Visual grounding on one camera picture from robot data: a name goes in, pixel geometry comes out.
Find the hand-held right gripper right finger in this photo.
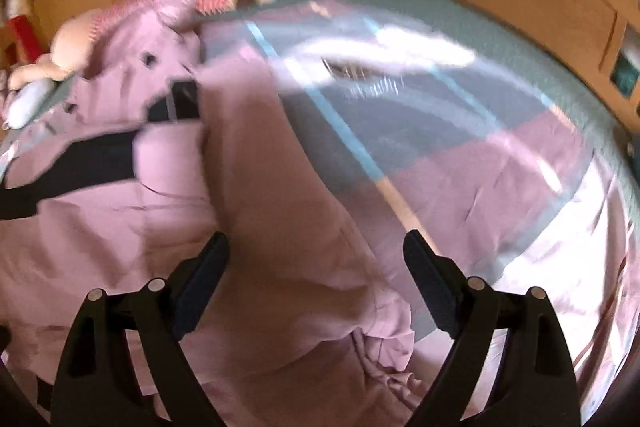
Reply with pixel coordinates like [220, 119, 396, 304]
[402, 229, 583, 427]

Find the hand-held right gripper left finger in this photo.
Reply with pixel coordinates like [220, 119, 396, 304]
[50, 231, 231, 427]

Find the purple hooded jacket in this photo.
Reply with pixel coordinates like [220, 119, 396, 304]
[0, 0, 416, 427]

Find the plaid blanket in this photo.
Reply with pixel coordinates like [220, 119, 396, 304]
[200, 0, 640, 408]

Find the blue neck pillow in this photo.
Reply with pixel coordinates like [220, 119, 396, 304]
[2, 79, 53, 130]

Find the bed with green sheet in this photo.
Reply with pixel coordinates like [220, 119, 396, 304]
[280, 0, 640, 258]

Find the red cloth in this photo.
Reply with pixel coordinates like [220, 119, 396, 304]
[7, 14, 43, 62]

